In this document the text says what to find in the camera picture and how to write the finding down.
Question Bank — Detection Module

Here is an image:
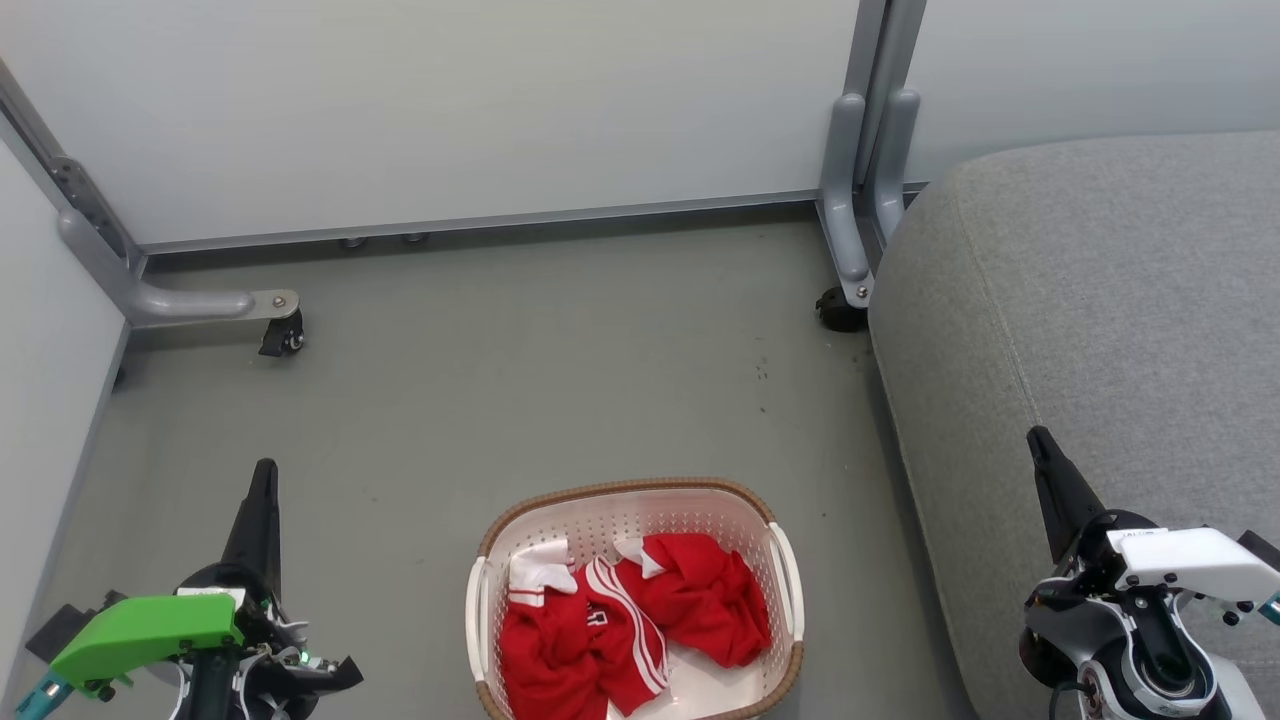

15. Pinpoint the grey partition leg single foot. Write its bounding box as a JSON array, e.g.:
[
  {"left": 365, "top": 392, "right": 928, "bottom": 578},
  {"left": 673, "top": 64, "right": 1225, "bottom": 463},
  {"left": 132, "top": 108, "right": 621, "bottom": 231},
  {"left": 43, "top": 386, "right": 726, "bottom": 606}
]
[{"left": 0, "top": 60, "right": 301, "bottom": 331}]

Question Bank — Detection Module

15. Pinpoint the left teal plug camera cable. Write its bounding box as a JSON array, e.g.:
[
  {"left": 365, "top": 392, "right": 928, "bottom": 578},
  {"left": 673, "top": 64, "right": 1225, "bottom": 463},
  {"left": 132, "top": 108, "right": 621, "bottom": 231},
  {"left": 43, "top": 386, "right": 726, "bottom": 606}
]
[{"left": 15, "top": 672, "right": 73, "bottom": 720}]

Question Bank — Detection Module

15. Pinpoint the plain red garment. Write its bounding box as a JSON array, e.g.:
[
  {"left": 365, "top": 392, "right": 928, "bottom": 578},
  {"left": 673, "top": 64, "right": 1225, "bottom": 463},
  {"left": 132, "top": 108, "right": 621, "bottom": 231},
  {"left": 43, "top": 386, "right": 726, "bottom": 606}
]
[{"left": 615, "top": 533, "right": 773, "bottom": 669}]

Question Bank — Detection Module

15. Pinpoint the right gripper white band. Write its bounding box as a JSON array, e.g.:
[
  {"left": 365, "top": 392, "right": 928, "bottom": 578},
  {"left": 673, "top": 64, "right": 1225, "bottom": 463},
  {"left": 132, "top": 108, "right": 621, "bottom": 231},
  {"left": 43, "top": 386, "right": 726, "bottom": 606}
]
[{"left": 1025, "top": 426, "right": 1280, "bottom": 626}]

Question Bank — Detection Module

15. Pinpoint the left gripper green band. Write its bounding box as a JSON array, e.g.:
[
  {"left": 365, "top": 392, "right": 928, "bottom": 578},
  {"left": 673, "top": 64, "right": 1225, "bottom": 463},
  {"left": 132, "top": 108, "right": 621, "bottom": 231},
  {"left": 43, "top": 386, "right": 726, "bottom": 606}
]
[{"left": 48, "top": 458, "right": 363, "bottom": 696}]

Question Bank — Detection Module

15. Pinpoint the grey fabric sofa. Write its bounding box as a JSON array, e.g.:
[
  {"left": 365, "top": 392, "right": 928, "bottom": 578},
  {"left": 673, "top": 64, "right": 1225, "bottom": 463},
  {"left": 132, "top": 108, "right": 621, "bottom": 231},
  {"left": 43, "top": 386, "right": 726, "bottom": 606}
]
[{"left": 868, "top": 130, "right": 1280, "bottom": 720}]

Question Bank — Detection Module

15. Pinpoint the grey partition base rail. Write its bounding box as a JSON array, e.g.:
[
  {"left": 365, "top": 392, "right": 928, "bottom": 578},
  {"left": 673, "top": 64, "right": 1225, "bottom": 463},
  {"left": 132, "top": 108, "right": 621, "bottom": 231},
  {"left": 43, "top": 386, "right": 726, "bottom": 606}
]
[{"left": 140, "top": 188, "right": 823, "bottom": 256}]

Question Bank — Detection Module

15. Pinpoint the white perforated laundry basket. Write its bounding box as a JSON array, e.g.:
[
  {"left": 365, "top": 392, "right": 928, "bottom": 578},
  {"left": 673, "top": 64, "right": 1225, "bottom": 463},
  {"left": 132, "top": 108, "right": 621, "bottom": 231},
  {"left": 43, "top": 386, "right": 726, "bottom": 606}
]
[{"left": 465, "top": 477, "right": 806, "bottom": 720}]

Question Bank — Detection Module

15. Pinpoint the grey partition leg double foot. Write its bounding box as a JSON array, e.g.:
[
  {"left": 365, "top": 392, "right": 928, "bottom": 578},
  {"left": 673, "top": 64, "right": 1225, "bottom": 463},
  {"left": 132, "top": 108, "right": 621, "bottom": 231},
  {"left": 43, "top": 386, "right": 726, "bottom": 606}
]
[{"left": 815, "top": 0, "right": 926, "bottom": 309}]

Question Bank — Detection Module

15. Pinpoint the black caster wheel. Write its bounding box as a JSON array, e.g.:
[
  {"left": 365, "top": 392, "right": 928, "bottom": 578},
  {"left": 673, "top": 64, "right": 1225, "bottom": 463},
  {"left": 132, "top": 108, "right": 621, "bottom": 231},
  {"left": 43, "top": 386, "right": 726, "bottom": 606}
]
[
  {"left": 815, "top": 287, "right": 869, "bottom": 333},
  {"left": 258, "top": 308, "right": 305, "bottom": 358}
]

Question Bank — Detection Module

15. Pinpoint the red jersey with white stripes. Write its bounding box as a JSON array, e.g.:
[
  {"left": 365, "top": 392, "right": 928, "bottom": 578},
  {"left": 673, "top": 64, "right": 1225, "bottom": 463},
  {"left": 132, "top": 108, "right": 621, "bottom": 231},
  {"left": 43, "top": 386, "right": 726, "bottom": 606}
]
[{"left": 498, "top": 540, "right": 671, "bottom": 720}]

